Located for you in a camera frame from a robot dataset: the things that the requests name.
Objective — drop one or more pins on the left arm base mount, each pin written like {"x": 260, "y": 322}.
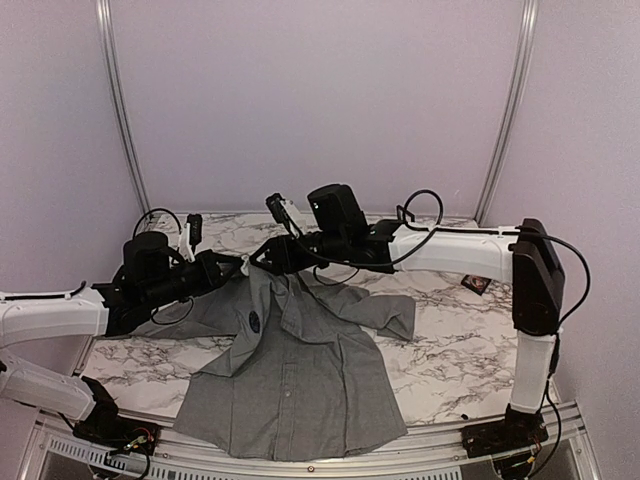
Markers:
{"x": 105, "y": 426}

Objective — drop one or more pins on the front aluminium rail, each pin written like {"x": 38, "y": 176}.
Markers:
{"x": 432, "y": 451}

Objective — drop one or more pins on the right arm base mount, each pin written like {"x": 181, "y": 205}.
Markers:
{"x": 516, "y": 430}

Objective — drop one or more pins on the grey button-up shirt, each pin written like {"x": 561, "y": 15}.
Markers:
{"x": 315, "y": 359}

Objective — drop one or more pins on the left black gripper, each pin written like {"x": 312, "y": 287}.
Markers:
{"x": 210, "y": 274}

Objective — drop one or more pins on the orange portrait brooch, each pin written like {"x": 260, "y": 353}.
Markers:
{"x": 478, "y": 284}

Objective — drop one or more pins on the right aluminium frame post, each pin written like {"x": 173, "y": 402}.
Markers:
{"x": 514, "y": 97}

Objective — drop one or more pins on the black display frame front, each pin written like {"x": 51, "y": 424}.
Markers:
{"x": 465, "y": 283}

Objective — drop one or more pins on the blue night scene brooch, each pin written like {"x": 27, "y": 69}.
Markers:
{"x": 254, "y": 322}

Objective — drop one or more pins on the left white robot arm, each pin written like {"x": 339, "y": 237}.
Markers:
{"x": 153, "y": 274}

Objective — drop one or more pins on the black display frame back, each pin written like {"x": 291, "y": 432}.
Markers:
{"x": 404, "y": 215}

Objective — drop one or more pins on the left aluminium frame post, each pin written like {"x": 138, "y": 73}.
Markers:
{"x": 109, "y": 48}

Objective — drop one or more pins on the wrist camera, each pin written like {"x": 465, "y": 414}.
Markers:
{"x": 285, "y": 212}
{"x": 190, "y": 237}

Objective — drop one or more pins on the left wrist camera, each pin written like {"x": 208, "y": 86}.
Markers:
{"x": 190, "y": 237}

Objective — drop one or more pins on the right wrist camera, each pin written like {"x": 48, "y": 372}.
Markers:
{"x": 285, "y": 212}

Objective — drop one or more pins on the aluminium frame post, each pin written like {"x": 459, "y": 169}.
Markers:
{"x": 109, "y": 48}
{"x": 514, "y": 97}

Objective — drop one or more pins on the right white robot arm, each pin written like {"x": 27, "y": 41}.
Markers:
{"x": 523, "y": 256}

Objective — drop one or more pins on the black display frame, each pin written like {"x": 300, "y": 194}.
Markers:
{"x": 465, "y": 283}
{"x": 404, "y": 215}

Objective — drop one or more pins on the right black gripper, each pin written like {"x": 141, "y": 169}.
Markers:
{"x": 281, "y": 253}

